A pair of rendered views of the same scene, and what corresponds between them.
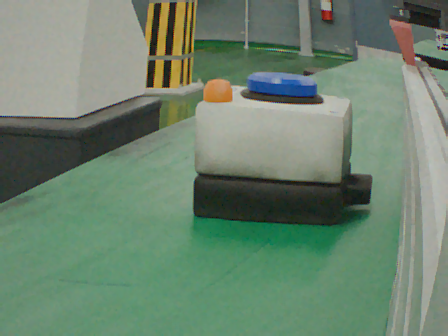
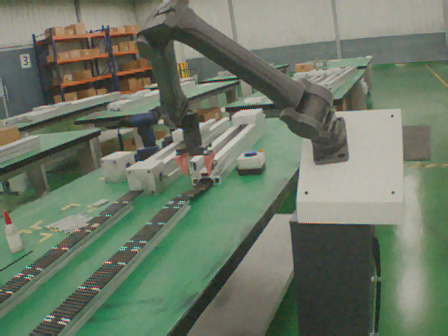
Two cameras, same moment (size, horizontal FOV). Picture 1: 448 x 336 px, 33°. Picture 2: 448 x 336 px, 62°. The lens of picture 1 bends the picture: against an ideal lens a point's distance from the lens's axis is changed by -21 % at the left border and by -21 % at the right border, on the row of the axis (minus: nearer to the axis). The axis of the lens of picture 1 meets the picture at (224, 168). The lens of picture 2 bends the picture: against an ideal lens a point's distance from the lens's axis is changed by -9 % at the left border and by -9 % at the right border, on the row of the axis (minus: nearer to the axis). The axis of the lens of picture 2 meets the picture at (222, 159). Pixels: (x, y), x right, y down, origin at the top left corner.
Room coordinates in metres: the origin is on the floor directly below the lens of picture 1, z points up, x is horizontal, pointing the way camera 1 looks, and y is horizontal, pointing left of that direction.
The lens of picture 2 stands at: (1.86, 0.05, 1.20)
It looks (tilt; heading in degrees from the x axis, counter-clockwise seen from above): 15 degrees down; 187
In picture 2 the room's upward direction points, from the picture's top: 9 degrees counter-clockwise
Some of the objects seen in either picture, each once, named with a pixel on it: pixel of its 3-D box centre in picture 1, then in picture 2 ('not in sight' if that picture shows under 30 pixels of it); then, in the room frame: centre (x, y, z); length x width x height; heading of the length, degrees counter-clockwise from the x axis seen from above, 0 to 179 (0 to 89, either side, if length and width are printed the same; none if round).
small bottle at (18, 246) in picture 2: not in sight; (11, 230); (1.00, -0.66, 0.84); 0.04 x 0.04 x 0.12
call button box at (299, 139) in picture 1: (297, 149); (249, 163); (0.50, -0.04, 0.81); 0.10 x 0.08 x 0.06; 78
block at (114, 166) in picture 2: not in sight; (121, 167); (0.40, -0.54, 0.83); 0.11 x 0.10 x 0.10; 68
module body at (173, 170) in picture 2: not in sight; (193, 145); (0.16, -0.29, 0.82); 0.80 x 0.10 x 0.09; 168
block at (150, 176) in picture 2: not in sight; (150, 177); (0.60, -0.37, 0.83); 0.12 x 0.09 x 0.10; 78
